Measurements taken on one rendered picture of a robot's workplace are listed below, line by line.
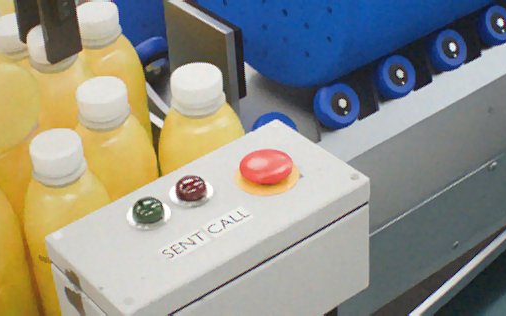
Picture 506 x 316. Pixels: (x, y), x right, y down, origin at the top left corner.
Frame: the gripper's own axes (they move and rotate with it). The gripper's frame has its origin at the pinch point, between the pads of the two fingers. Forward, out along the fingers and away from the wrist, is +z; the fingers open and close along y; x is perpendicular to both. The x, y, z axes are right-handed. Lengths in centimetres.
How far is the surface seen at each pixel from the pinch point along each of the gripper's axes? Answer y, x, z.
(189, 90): -12.2, -4.9, 4.2
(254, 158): -22.9, -2.6, 3.7
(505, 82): -7, -48, 25
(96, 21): 2.0, -5.5, 4.2
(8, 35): 5.8, 1.1, 4.2
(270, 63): 3.6, -24.7, 17.4
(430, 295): 32, -78, 100
